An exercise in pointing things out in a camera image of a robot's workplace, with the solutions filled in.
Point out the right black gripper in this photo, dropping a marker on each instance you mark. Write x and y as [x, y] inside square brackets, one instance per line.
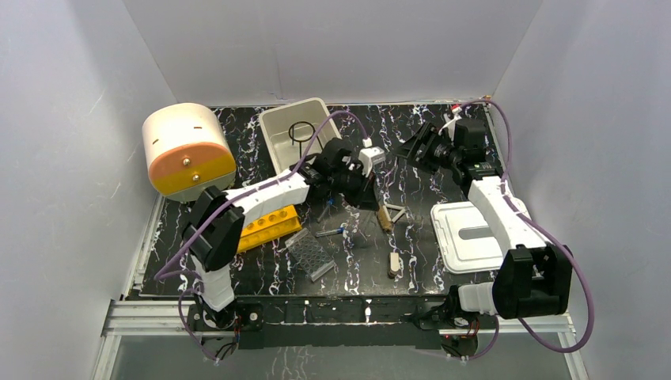
[430, 136]

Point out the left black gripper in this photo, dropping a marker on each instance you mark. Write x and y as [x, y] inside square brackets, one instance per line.
[358, 191]

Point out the black wire ring stand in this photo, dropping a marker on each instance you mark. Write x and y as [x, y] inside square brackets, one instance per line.
[300, 132]

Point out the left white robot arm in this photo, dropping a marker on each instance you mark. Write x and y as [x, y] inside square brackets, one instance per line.
[218, 218]

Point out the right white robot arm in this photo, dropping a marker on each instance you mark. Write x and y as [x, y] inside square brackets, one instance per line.
[534, 279]

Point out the wooden test tube brush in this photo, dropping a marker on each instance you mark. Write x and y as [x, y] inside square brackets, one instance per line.
[384, 219]

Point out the blue capped tube upper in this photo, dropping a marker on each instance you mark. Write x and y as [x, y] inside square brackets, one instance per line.
[326, 210]

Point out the yellow test tube rack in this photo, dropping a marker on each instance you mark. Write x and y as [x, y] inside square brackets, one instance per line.
[272, 226]

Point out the white tub lid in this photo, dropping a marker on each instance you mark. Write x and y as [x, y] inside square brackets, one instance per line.
[465, 241]

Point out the beige plastic tub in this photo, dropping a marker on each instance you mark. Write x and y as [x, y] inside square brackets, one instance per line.
[274, 124]

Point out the white orange cylindrical device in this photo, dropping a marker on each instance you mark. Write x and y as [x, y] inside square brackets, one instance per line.
[186, 152]

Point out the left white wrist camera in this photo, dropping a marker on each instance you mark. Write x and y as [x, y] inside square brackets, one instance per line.
[370, 156]

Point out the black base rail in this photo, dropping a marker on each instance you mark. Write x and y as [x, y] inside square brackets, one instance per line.
[335, 314]

